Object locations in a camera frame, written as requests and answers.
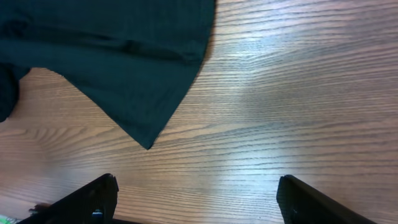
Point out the black t-shirt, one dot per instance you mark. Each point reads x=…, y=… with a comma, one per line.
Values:
x=135, y=59

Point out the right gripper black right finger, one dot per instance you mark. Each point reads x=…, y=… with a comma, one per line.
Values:
x=300, y=203

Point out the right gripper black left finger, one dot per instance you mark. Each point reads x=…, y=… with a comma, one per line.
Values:
x=93, y=203

